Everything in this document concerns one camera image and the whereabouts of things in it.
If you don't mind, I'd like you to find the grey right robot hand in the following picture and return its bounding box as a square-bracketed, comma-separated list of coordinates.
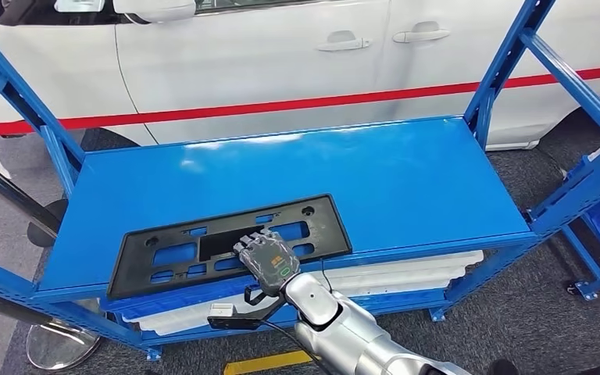
[232, 231, 301, 297]

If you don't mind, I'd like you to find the black plastic frame part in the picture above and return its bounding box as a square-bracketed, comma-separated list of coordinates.
[107, 194, 353, 302]

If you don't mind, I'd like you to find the blue metal shelf rack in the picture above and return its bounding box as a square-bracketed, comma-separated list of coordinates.
[561, 188, 600, 302]
[0, 0, 600, 363]

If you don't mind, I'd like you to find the white car with red stripe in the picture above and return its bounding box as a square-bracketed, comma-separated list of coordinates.
[0, 0, 600, 152]

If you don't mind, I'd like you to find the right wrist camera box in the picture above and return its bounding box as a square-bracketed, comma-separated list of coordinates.
[207, 295, 287, 331]

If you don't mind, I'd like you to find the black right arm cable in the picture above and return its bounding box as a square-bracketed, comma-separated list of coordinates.
[259, 318, 334, 375]

